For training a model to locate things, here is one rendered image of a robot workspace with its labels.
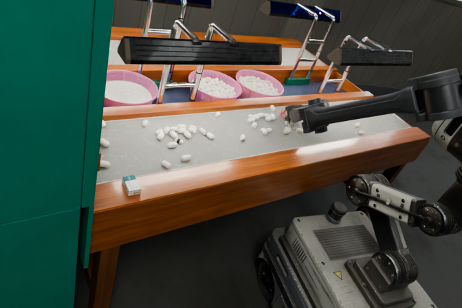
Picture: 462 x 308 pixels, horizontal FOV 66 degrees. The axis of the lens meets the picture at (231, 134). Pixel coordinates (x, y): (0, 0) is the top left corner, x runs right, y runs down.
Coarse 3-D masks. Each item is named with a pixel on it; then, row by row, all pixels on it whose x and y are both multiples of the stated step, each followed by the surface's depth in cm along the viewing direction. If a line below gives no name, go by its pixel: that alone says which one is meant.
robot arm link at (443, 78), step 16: (416, 80) 80; (432, 80) 75; (448, 80) 74; (384, 96) 85; (400, 96) 82; (416, 96) 83; (304, 112) 103; (320, 112) 99; (336, 112) 95; (352, 112) 92; (368, 112) 89; (384, 112) 86; (400, 112) 83; (416, 112) 81; (448, 112) 75; (304, 128) 104; (320, 128) 107
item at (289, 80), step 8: (304, 8) 201; (320, 8) 210; (312, 24) 197; (328, 32) 208; (312, 40) 205; (304, 48) 205; (320, 48) 213; (296, 64) 211; (312, 64) 219; (288, 80) 215; (296, 80) 220; (304, 80) 223
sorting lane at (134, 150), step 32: (128, 128) 129; (160, 128) 135; (224, 128) 147; (256, 128) 155; (352, 128) 181; (384, 128) 192; (128, 160) 116; (160, 160) 120; (192, 160) 125; (224, 160) 130
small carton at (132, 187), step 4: (128, 176) 104; (132, 176) 104; (124, 180) 102; (128, 180) 103; (132, 180) 103; (136, 180) 104; (124, 184) 102; (128, 184) 101; (132, 184) 102; (136, 184) 102; (128, 188) 100; (132, 188) 101; (136, 188) 101; (140, 188) 101; (128, 192) 100; (132, 192) 101; (136, 192) 101
